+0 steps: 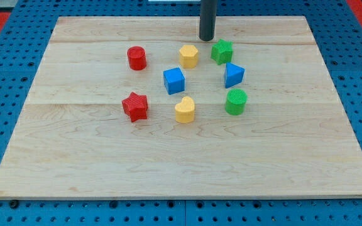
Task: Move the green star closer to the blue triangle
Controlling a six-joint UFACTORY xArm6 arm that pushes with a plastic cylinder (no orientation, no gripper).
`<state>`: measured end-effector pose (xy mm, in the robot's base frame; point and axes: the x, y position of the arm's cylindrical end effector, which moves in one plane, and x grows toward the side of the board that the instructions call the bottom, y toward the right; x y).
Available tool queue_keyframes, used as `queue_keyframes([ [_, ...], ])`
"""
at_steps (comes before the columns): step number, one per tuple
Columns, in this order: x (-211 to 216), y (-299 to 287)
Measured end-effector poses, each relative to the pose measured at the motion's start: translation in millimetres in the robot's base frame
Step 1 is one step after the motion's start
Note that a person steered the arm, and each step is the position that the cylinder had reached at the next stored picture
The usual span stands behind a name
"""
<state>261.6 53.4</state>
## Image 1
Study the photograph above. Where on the yellow hexagon block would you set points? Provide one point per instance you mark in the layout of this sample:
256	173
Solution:
188	56

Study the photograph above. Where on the red cylinder block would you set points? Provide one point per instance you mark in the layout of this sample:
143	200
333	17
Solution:
136	58

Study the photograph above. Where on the light wooden board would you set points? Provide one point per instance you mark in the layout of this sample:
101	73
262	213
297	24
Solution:
73	141

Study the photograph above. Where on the red star block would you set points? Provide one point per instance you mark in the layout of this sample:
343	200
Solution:
135	106

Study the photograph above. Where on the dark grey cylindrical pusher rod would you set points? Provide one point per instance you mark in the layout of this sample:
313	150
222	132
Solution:
207	21

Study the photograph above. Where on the blue triangle block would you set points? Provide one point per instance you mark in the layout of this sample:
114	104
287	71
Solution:
233	75

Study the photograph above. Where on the green star block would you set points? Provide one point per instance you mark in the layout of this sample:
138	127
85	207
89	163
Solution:
222	52

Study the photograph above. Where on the green cylinder block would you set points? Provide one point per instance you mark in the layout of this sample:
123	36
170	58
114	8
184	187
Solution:
235	102

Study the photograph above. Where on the blue cube block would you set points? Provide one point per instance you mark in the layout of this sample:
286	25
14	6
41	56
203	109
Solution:
174	81

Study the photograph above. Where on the yellow heart block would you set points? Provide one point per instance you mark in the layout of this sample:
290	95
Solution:
185	110

